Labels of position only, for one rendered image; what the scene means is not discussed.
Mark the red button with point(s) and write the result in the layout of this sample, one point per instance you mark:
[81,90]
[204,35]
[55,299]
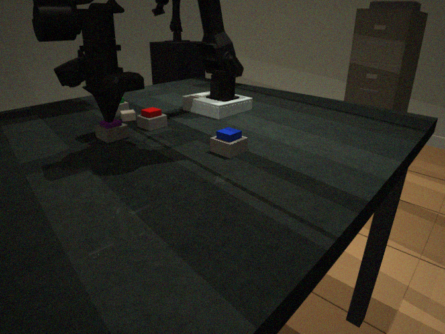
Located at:
[151,119]

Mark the small beige block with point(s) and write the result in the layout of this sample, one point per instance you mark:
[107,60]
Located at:
[128,115]

